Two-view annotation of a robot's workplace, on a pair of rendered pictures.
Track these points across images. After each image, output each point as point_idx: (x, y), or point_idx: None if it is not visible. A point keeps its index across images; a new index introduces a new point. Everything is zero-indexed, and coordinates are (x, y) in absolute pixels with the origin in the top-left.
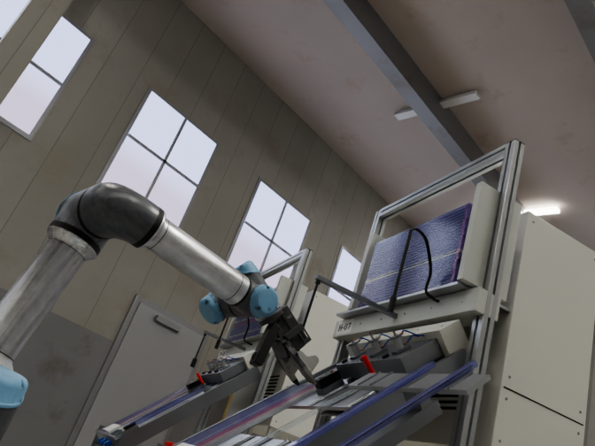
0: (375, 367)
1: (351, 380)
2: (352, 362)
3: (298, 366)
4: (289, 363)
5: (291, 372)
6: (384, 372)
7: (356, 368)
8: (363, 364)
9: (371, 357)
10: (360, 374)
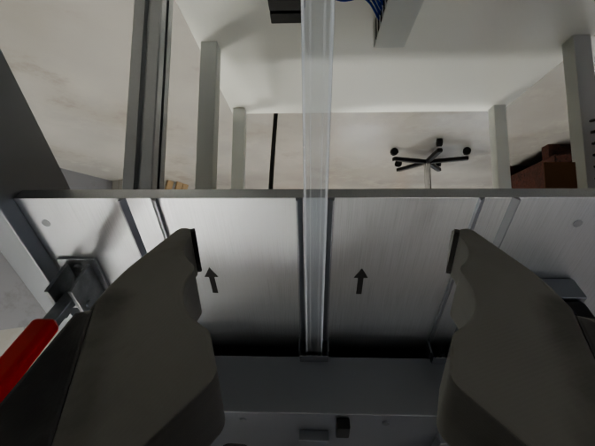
0: (259, 387)
1: (429, 352)
2: (411, 419)
3: (117, 325)
4: (439, 396)
5: (457, 297)
6: (224, 366)
7: (387, 392)
8: (328, 405)
9: (317, 428)
10: (371, 368)
